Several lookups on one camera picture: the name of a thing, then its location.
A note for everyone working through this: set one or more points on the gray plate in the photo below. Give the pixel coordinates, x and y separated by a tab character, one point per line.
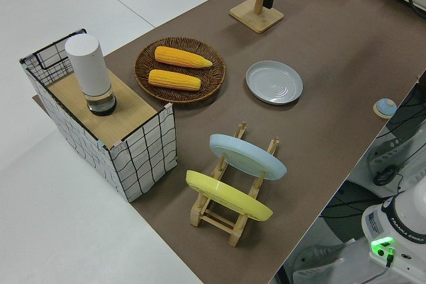
274	82

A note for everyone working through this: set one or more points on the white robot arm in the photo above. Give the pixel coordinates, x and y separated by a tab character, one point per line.
407	217

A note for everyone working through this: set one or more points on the light blue plate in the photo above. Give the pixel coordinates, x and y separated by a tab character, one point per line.
248	157

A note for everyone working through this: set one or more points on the yellow plate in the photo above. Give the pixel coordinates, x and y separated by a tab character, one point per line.
229	197

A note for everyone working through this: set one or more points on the wooden mug tree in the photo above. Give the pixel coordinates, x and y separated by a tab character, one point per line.
258	18

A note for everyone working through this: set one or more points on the pointed yellow corn cob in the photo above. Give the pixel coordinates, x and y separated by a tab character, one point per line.
181	57

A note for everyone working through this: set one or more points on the blunt yellow corn cob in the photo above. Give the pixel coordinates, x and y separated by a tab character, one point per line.
173	79

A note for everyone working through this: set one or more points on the brown table mat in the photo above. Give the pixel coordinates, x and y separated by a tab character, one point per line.
316	131

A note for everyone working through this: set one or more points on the brown wicker basket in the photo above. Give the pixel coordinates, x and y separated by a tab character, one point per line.
179	97

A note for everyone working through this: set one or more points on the blue service bell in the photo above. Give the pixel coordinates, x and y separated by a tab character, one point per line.
385	107

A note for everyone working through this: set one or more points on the pink binder clip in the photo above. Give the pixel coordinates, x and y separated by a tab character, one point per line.
168	107

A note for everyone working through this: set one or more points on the white cylinder bottle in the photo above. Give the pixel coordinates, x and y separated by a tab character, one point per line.
90	68

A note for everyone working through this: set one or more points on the wooden dish rack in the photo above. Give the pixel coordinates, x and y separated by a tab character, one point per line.
216	221

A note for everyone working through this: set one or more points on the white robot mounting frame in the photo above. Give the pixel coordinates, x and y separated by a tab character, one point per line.
382	157

